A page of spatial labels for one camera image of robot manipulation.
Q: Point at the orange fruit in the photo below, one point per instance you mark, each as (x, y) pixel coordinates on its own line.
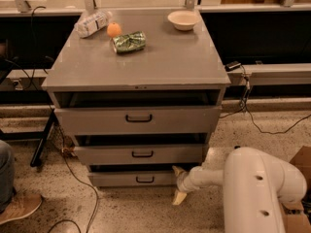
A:
(113, 30)

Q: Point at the green crushed can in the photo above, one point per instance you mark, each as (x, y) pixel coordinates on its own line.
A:
(129, 42)

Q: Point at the grey drawer cabinet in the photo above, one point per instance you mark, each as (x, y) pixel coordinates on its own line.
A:
(174, 69)

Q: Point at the grey bottom drawer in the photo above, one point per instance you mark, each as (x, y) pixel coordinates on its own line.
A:
(135, 178)

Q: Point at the black table leg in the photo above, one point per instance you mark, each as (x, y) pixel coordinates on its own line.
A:
(36, 158)

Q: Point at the grey drawer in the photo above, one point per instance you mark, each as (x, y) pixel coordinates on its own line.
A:
(135, 178)
(143, 154)
(128, 120)

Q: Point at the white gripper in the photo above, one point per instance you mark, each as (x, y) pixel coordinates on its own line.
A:
(183, 182)

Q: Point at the white paper bowl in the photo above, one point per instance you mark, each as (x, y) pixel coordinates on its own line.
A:
(184, 20)

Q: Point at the small black power adapter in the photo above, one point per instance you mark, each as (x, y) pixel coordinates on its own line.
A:
(232, 66)

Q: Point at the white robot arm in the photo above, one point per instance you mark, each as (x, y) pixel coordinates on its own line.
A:
(254, 184)

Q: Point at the grey middle drawer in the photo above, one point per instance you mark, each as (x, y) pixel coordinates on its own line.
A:
(143, 154)

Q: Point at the clear plastic water bottle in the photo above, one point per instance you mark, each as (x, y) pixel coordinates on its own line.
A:
(93, 23)

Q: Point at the brown cardboard box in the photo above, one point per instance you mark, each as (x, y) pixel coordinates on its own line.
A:
(296, 212)

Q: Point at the grey top drawer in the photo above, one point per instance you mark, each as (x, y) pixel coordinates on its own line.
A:
(128, 120)

